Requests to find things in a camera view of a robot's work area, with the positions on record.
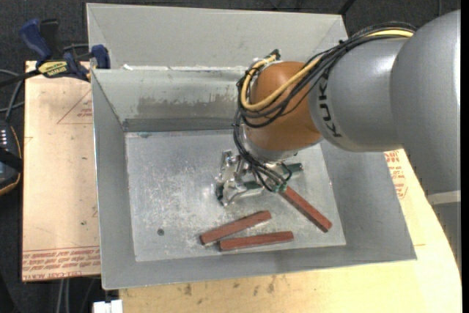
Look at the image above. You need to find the grey metal bin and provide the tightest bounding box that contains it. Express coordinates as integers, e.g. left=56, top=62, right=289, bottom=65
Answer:
left=86, top=2, right=418, bottom=291

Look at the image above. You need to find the red-brown flat block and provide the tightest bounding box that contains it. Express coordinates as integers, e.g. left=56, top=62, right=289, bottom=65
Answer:
left=199, top=210, right=273, bottom=246
left=279, top=185, right=333, bottom=234
left=218, top=230, right=295, bottom=253

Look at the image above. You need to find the dark green flat block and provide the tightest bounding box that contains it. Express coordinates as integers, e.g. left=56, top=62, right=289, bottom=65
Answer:
left=215, top=162, right=304, bottom=203

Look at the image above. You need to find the brown cardboard board, red print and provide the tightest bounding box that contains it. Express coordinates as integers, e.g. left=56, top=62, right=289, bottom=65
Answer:
left=21, top=60, right=410, bottom=282

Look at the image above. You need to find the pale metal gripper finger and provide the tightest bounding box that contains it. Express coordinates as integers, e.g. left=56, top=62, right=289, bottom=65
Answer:
left=218, top=149, right=240, bottom=182
left=215, top=182, right=245, bottom=207

